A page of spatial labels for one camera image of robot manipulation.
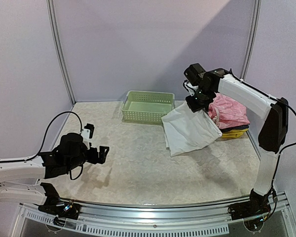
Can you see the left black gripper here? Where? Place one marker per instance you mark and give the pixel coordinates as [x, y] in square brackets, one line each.
[94, 159]

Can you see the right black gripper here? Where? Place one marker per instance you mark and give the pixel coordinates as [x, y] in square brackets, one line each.
[197, 103]

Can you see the white cloth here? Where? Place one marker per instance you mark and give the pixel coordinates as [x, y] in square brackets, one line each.
[186, 131]

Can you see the pink patterned shorts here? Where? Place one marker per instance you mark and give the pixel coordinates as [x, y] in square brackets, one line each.
[225, 112]

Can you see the green plastic basket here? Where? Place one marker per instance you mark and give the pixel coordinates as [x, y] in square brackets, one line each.
[146, 107]

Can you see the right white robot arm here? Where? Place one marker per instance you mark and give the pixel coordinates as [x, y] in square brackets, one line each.
[204, 86]

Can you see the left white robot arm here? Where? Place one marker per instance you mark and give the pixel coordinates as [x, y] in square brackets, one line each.
[24, 179]

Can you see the navy folded garment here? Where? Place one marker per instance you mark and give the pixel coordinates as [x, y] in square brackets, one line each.
[242, 127]

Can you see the yellow folded garment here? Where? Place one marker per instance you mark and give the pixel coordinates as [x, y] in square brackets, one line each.
[234, 133]

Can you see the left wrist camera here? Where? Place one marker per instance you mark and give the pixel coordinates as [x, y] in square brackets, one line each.
[87, 134]

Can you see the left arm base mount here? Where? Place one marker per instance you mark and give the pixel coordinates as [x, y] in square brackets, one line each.
[62, 210]

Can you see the right aluminium frame post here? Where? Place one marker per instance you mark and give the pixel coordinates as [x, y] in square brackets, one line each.
[251, 38]

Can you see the aluminium frame post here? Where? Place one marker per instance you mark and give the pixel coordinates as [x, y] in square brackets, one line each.
[251, 38]
[59, 51]

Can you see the front aluminium rail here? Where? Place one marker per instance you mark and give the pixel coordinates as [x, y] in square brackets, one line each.
[188, 220]

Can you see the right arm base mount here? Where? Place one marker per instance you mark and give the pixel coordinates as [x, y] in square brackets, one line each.
[256, 211]

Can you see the left aluminium frame post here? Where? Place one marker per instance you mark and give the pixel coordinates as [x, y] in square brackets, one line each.
[59, 51]

